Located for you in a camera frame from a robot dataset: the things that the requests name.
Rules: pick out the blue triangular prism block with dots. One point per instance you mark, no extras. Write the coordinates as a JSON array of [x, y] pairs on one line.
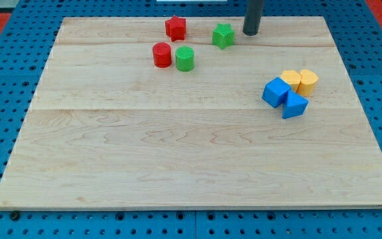
[[294, 105]]

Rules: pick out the green cylinder block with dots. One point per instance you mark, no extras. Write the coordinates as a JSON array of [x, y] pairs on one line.
[[184, 57]]

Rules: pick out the red cylinder block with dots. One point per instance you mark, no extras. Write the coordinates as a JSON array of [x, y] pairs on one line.
[[162, 57]]

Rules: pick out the blue cube block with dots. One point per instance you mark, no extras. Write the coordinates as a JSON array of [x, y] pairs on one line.
[[275, 92]]

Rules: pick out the green star block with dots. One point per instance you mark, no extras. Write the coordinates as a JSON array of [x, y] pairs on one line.
[[223, 36]]

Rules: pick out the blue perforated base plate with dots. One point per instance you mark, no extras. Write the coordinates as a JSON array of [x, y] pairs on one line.
[[25, 43]]

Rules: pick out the light wooden board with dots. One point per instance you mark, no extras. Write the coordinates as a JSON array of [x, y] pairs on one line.
[[107, 130]]

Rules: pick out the yellow hexagon block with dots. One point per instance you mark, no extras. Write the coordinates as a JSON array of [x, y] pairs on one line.
[[291, 77]]

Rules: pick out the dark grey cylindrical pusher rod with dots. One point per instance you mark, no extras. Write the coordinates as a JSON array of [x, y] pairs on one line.
[[252, 17]]

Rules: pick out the red star block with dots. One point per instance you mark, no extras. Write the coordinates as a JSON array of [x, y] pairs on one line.
[[175, 28]]

